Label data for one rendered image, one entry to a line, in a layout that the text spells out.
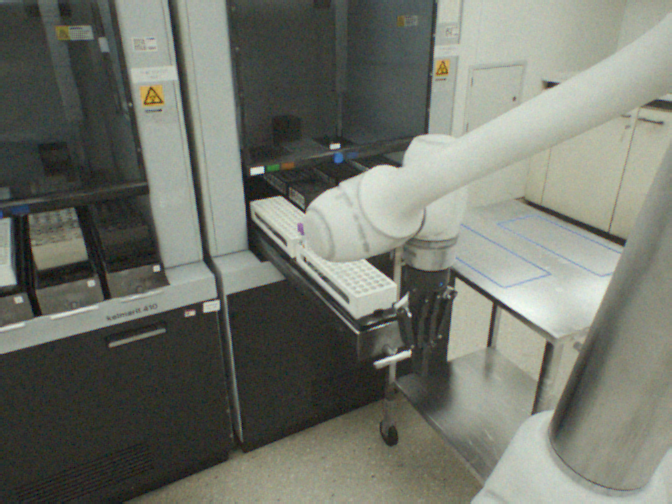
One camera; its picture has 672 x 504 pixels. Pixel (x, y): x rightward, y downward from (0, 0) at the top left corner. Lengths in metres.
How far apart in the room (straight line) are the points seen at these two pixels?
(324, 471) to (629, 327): 1.49
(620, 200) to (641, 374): 3.01
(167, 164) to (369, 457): 1.15
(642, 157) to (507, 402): 1.97
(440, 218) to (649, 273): 0.40
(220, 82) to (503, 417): 1.22
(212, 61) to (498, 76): 2.34
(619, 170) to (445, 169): 2.87
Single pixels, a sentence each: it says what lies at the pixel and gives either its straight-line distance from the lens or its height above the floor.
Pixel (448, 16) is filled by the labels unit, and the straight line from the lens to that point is 1.74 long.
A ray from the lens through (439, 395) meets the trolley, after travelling 1.75.
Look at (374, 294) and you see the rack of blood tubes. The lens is 1.09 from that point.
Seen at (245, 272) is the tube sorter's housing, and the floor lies 0.72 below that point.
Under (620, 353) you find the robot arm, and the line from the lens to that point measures 0.52.
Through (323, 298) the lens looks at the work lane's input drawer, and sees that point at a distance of 1.18.
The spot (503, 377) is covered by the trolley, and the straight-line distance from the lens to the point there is 1.86.
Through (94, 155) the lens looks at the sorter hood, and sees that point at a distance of 1.38.
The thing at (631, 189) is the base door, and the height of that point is 0.38.
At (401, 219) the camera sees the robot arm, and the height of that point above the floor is 1.15.
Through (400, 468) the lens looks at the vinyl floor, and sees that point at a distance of 1.91.
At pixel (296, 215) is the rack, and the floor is 0.86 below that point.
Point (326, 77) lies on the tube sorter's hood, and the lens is 1.52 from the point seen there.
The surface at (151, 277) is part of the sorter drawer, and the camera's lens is 1.42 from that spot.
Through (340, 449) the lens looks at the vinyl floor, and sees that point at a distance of 1.95.
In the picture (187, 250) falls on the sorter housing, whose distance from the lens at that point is 1.51.
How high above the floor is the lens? 1.42
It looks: 27 degrees down
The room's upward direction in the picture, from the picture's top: 1 degrees counter-clockwise
